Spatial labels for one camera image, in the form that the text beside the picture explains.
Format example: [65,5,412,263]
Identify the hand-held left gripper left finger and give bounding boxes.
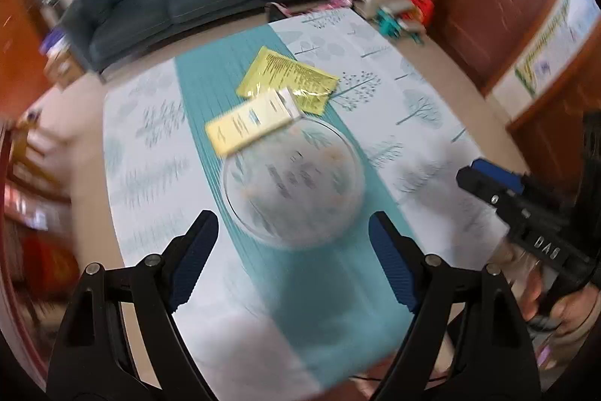
[46,210,220,401]

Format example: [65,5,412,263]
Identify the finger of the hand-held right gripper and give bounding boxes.
[456,166,517,221]
[472,158,527,196]

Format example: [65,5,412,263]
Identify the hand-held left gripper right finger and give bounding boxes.
[368,211,541,401]

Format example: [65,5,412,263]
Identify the clear round plastic lid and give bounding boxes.
[222,115,366,249]

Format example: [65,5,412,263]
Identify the person's right hand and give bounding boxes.
[519,260,601,357]

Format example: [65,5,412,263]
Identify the leaf print tablecloth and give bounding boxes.
[102,7,515,392]

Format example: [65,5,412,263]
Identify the cream paper box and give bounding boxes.
[205,87,304,157]

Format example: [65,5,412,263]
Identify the teal toy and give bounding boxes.
[373,4,428,45]

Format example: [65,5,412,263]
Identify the pink covered round table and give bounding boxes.
[0,119,52,392]

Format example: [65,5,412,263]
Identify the yellow-green pouch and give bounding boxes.
[236,47,341,116]

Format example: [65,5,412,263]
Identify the brown cardboard box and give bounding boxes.
[44,49,85,89]

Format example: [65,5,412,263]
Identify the blue tissue pack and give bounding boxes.
[40,28,69,54]

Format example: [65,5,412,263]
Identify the orange wooden cabinet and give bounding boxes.
[0,0,50,120]

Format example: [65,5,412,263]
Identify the wall poster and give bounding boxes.
[514,0,595,99]

